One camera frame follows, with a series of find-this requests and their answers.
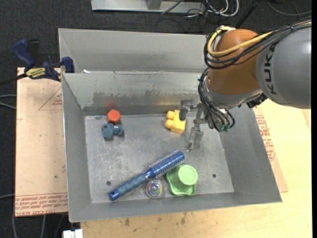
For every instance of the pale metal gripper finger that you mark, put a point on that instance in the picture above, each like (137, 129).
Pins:
(198, 139)
(183, 113)

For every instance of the yellow toy building block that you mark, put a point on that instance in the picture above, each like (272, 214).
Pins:
(176, 124)

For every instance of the grey metal bin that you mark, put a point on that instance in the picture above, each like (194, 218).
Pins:
(138, 142)

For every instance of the blue round hairbrush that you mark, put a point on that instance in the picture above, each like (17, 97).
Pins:
(153, 171)

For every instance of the red hexagonal toy block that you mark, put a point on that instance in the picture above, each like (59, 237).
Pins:
(113, 117)

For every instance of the grey-blue toy figure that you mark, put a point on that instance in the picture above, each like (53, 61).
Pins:
(111, 131)

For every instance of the black cylinder on white bracket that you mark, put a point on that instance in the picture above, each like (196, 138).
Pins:
(256, 101)

